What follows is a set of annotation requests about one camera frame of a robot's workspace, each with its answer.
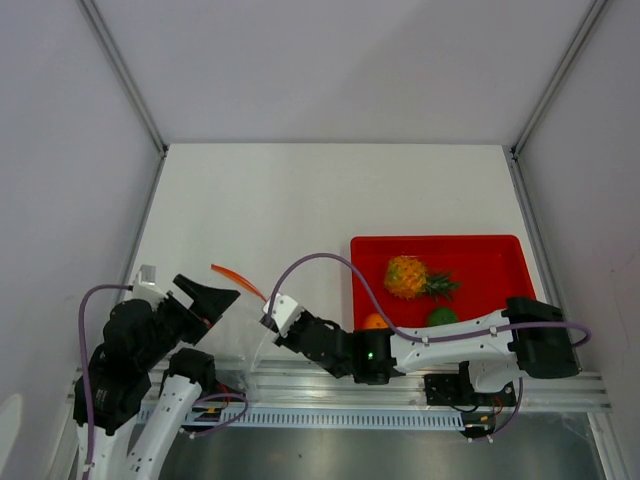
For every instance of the white slotted cable duct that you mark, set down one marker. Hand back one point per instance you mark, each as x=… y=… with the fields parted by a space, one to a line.
x=413 y=419

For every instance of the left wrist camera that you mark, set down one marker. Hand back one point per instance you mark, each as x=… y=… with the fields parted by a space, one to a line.
x=144 y=285

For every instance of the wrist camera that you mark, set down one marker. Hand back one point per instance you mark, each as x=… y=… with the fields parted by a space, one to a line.
x=144 y=285
x=280 y=314

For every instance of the toy pineapple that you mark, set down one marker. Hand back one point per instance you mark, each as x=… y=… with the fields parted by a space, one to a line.
x=408 y=278

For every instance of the aluminium corner post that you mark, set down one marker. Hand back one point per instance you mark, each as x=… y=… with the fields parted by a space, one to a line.
x=108 y=45
x=586 y=28

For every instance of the red plastic tray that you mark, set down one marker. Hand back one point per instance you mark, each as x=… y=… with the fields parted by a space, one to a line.
x=489 y=269

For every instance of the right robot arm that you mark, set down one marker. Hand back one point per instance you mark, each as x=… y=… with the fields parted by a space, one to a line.
x=527 y=339

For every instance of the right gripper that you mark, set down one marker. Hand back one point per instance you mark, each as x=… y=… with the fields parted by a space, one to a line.
x=289 y=338

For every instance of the right aluminium corner post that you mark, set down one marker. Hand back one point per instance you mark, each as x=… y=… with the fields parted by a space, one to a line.
x=586 y=28

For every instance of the green toy lime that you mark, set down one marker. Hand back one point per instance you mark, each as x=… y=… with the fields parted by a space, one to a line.
x=442 y=316

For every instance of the left aluminium corner post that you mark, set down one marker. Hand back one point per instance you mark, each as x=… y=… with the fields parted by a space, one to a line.
x=108 y=45

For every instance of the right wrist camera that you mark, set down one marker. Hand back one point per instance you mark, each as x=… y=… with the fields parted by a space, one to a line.
x=280 y=314

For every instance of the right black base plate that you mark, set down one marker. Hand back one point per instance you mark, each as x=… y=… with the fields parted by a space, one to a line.
x=452 y=390

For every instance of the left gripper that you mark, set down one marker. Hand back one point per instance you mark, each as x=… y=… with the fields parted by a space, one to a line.
x=208 y=305

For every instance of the toy orange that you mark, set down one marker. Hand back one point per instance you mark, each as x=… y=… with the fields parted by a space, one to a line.
x=374 y=321

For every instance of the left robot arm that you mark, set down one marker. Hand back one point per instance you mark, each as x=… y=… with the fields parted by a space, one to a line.
x=139 y=386

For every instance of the clear zip top bag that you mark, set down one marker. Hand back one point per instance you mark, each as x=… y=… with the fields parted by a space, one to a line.
x=238 y=338

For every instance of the aluminium mounting rail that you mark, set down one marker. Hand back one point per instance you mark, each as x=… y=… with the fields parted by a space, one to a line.
x=288 y=383

